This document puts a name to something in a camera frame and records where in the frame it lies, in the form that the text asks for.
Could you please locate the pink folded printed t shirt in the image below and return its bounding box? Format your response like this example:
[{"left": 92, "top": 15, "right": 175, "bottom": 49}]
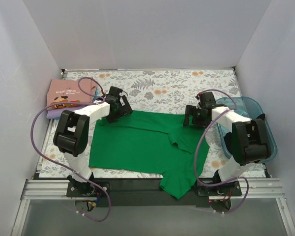
[{"left": 47, "top": 79, "right": 93, "bottom": 110}]

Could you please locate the teal folded t shirt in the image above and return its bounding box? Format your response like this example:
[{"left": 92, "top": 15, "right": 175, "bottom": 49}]
[{"left": 91, "top": 86, "right": 98, "bottom": 101}]

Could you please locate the black t shirt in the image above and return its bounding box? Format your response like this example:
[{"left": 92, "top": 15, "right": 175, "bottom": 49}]
[{"left": 224, "top": 114, "right": 266, "bottom": 157}]

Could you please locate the floral patterned table mat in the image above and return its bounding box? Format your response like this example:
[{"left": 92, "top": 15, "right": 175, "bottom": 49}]
[{"left": 36, "top": 69, "right": 266, "bottom": 178}]

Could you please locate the green t shirt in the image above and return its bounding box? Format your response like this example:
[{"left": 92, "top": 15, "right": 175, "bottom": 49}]
[{"left": 88, "top": 111, "right": 209, "bottom": 199}]

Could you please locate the lilac folded t shirt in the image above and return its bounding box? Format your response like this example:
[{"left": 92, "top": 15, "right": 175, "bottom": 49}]
[{"left": 46, "top": 106, "right": 85, "bottom": 119}]

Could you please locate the aluminium frame rail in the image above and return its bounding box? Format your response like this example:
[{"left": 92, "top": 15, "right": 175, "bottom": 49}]
[{"left": 12, "top": 177, "right": 295, "bottom": 236}]

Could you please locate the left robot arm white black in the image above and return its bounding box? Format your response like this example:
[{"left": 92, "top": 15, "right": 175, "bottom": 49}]
[{"left": 53, "top": 86, "right": 133, "bottom": 197}]

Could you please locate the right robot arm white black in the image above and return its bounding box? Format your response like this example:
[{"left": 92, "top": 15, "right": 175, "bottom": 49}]
[{"left": 183, "top": 89, "right": 271, "bottom": 196}]

